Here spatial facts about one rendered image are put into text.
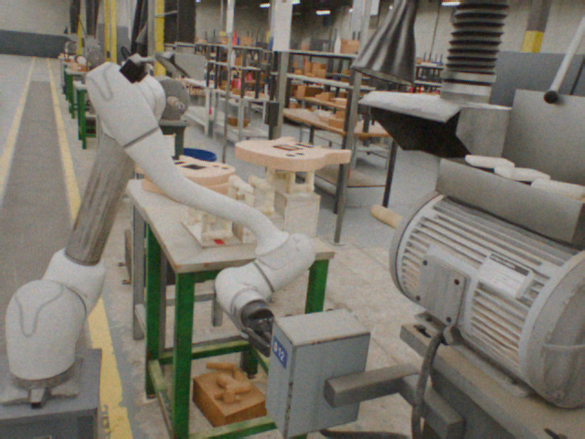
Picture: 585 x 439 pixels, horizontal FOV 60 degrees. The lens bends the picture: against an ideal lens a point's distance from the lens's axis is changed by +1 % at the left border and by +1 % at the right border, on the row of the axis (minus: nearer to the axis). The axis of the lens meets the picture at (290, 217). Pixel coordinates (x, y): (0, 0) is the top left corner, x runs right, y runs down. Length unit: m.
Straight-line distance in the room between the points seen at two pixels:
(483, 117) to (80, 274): 1.10
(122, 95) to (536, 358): 0.95
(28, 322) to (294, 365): 0.73
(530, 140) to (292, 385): 0.61
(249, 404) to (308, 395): 1.39
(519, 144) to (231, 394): 1.66
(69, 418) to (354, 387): 0.79
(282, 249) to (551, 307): 0.74
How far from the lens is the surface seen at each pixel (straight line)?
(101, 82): 1.23
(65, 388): 1.49
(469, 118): 1.03
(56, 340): 1.42
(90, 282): 1.54
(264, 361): 2.46
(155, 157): 1.23
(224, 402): 2.35
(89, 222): 1.48
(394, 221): 1.16
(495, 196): 0.86
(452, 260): 0.88
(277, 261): 1.31
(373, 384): 0.97
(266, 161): 1.76
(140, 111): 1.22
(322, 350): 0.92
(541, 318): 0.77
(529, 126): 1.02
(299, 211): 1.87
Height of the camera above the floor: 1.59
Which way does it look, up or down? 18 degrees down
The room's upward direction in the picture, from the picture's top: 6 degrees clockwise
